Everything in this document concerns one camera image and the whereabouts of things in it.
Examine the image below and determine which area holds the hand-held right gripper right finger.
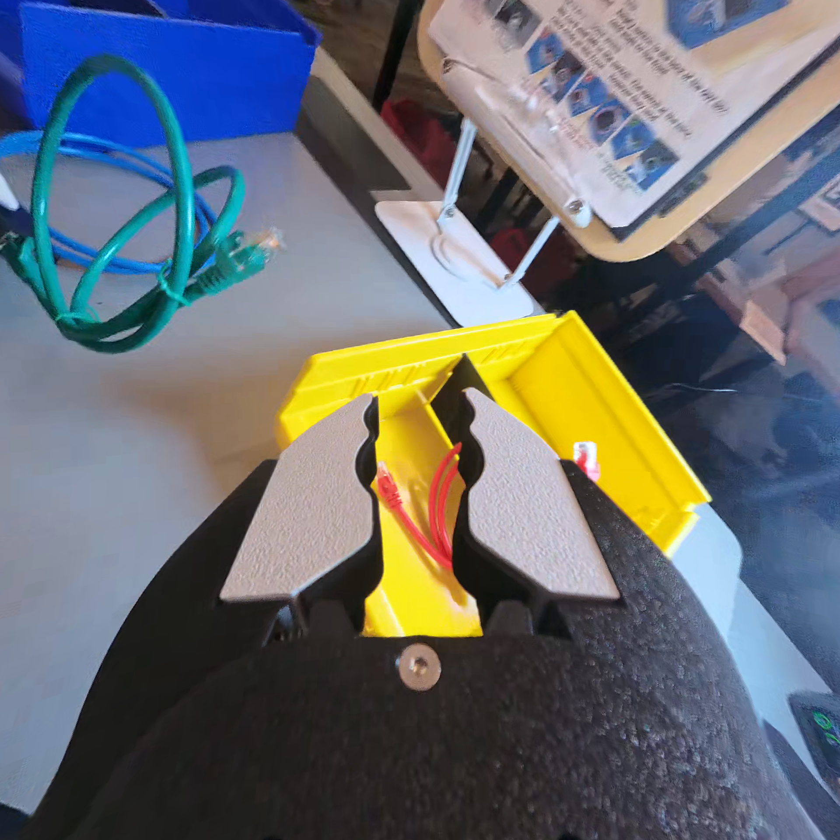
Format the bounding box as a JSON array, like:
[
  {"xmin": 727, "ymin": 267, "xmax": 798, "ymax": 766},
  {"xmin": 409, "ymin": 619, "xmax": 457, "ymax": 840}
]
[{"xmin": 451, "ymin": 387, "xmax": 622, "ymax": 636}]

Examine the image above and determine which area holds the red ethernet cable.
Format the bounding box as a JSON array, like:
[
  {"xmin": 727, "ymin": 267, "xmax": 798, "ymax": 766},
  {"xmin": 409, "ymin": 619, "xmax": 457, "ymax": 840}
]
[{"xmin": 375, "ymin": 441, "xmax": 602, "ymax": 572}]

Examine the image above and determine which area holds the instruction sheet on stand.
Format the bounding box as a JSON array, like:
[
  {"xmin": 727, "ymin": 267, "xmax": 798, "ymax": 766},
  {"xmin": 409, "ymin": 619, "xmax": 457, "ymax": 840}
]
[{"xmin": 416, "ymin": 0, "xmax": 840, "ymax": 263}]

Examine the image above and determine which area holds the printed instruction sheet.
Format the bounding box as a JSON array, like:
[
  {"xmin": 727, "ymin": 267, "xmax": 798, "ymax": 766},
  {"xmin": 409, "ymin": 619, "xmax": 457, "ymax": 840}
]
[{"xmin": 427, "ymin": 0, "xmax": 840, "ymax": 227}]

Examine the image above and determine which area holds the green ethernet cable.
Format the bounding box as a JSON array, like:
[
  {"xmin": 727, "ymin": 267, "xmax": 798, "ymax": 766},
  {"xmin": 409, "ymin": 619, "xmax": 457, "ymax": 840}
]
[{"xmin": 0, "ymin": 54, "xmax": 284, "ymax": 355}]

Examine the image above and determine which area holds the black electronic device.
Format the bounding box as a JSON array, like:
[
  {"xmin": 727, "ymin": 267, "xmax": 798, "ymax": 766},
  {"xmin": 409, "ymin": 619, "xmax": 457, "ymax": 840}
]
[{"xmin": 787, "ymin": 690, "xmax": 840, "ymax": 778}]

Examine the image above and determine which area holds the blue plastic bin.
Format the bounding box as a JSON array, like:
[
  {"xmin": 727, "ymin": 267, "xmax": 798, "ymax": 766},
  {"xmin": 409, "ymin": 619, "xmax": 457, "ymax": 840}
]
[{"xmin": 0, "ymin": 0, "xmax": 324, "ymax": 148}]

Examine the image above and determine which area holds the yellow plastic bin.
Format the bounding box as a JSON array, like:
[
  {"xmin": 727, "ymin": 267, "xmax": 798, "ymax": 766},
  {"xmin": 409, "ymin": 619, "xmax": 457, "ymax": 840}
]
[{"xmin": 276, "ymin": 310, "xmax": 713, "ymax": 639}]

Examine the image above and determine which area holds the blue ethernet cable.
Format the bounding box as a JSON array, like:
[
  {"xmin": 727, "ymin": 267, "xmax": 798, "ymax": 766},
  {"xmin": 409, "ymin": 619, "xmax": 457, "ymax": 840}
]
[{"xmin": 0, "ymin": 130, "xmax": 221, "ymax": 275}]

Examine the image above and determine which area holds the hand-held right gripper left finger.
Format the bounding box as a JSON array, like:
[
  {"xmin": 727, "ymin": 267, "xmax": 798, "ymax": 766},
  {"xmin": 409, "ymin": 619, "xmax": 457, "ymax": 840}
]
[{"xmin": 220, "ymin": 394, "xmax": 385, "ymax": 634}]

